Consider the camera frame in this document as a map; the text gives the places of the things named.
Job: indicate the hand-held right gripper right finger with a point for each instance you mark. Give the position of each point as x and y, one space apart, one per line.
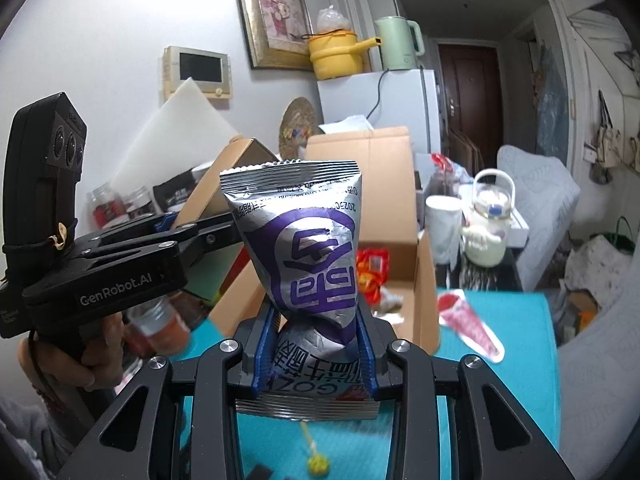
367 360

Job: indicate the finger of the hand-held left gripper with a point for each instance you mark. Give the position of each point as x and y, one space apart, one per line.
170 225
200 247

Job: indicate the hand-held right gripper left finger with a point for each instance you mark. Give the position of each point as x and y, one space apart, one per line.
265 355

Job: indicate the red orange snack packet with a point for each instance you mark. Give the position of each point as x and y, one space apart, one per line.
372 270

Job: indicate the silver purple snack packet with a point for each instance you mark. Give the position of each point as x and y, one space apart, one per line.
300 240

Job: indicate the gold paper box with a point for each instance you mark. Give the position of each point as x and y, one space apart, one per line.
240 152

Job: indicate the brown cardboard box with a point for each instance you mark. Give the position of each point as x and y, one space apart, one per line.
390 170

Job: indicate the person's left forearm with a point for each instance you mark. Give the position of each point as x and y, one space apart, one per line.
30 440

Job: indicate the person's left hand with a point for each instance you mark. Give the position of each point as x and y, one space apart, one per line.
75 367

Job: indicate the small glass jar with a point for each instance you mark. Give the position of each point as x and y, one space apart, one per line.
140 202
105 207

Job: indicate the black snack bag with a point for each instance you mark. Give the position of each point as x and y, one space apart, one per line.
175 187

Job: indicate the white foam board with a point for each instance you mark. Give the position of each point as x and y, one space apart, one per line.
170 135

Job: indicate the red white striped packet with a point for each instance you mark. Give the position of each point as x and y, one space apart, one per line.
470 325

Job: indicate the yellow-green lollipop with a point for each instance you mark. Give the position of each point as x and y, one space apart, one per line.
316 462

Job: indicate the teal bubble mat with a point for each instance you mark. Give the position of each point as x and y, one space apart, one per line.
500 395

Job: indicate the white cup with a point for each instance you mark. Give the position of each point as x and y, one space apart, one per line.
444 230

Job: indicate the round woven fan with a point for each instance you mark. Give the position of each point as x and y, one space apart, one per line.
297 125

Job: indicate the white thermos pot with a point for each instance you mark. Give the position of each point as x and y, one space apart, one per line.
487 220

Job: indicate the white fridge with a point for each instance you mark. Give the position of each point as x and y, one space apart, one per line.
350 95

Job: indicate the yellow pot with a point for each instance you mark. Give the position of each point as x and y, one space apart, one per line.
335 57

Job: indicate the chair with grey cover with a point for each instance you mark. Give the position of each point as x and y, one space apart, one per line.
600 385

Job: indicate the framed flower picture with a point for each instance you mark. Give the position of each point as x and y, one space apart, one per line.
275 15

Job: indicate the chair with white cover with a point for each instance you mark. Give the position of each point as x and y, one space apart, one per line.
540 200

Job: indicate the clear plastic bag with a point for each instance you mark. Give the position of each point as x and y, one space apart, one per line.
332 20

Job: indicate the dark wooden door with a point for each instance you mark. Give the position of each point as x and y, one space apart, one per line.
470 100

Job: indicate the green electric kettle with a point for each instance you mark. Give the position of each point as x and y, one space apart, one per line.
397 45

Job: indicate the canvas tote bag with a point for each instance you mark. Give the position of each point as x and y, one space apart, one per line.
605 145

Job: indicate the wall intercom panel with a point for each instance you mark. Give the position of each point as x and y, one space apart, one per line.
197 67

